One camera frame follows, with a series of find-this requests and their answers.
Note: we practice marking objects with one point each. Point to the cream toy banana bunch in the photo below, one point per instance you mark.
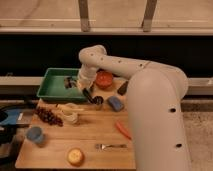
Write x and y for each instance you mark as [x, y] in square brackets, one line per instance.
[70, 112]

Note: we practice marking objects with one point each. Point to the wooden board table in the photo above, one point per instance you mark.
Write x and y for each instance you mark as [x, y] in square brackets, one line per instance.
[93, 127]

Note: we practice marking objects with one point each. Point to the blue plastic cup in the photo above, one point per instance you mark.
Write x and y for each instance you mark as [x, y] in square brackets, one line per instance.
[35, 135]

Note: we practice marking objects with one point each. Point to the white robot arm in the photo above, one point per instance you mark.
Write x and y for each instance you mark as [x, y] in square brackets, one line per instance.
[153, 98]

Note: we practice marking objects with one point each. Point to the black rectangular block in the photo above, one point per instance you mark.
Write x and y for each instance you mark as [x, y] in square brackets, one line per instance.
[123, 89]

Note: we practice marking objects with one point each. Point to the orange bowl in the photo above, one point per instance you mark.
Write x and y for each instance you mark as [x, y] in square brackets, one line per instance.
[104, 79]

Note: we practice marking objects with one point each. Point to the blue black equipment left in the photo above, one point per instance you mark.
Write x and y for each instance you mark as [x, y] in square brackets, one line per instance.
[12, 117]

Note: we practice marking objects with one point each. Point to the small metal cup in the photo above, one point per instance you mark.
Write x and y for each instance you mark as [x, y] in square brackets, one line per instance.
[98, 101]

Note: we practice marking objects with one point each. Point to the yellow apple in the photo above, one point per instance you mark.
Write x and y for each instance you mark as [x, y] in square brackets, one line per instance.
[75, 157]

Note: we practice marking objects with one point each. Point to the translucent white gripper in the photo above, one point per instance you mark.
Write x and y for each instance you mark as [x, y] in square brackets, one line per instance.
[86, 76]

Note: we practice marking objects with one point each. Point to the bunch of dark grapes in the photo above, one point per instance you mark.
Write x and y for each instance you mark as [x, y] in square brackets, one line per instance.
[48, 116]

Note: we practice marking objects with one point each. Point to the metal fork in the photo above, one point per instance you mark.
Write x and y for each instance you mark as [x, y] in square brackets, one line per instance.
[104, 146]

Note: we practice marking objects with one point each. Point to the blue sponge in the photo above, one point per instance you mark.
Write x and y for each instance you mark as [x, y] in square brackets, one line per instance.
[115, 103]

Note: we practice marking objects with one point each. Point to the green plastic tray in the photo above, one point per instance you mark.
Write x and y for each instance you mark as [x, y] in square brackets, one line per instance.
[53, 89]

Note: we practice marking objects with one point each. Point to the black handled brush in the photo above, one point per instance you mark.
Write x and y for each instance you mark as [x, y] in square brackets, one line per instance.
[69, 82]

